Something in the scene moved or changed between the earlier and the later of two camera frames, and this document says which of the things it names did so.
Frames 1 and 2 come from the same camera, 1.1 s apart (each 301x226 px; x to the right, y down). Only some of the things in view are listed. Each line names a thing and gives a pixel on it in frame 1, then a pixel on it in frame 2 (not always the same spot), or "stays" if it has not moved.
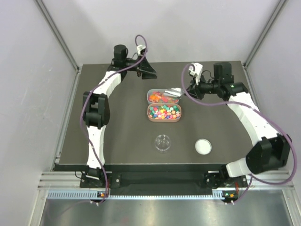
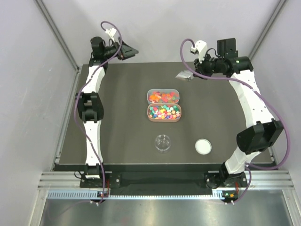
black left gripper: x=142 y=68 → x=121 y=50
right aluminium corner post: x=281 y=5 stays
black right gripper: x=194 y=91 → x=200 y=68
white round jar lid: x=203 y=146 stays
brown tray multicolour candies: x=164 y=112 stays
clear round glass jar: x=162 y=143 stays
